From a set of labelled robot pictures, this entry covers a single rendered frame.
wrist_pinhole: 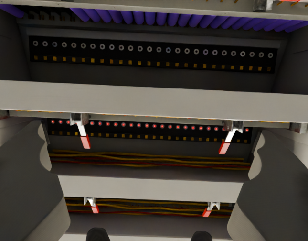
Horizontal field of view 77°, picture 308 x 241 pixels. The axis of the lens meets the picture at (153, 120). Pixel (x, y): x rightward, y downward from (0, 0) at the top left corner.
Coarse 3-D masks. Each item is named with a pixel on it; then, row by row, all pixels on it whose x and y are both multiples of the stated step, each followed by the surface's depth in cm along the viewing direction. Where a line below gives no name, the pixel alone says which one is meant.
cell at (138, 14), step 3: (135, 12) 31; (138, 12) 31; (141, 12) 32; (135, 15) 32; (138, 15) 32; (141, 15) 33; (135, 18) 34; (138, 18) 33; (141, 18) 34; (135, 21) 36; (138, 21) 35; (141, 21) 35
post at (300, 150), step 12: (288, 48) 44; (288, 60) 43; (300, 60) 40; (288, 72) 43; (300, 72) 40; (276, 84) 47; (288, 84) 43; (300, 84) 40; (288, 144) 42; (300, 144) 39; (252, 156) 57; (300, 156) 39
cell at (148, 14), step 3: (147, 12) 31; (150, 12) 31; (153, 12) 31; (147, 15) 32; (150, 15) 32; (153, 15) 32; (147, 18) 34; (150, 18) 33; (153, 18) 34; (147, 21) 35; (150, 21) 35; (153, 21) 35; (150, 24) 36
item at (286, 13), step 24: (0, 0) 28; (24, 0) 27; (48, 0) 27; (96, 0) 28; (120, 0) 28; (144, 0) 28; (168, 0) 28; (192, 0) 28; (216, 0) 28; (240, 0) 28
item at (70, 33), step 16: (0, 16) 37; (0, 32) 38; (32, 32) 41; (48, 32) 41; (64, 32) 41; (80, 32) 41; (96, 32) 41; (112, 32) 41; (304, 32) 39; (304, 48) 39
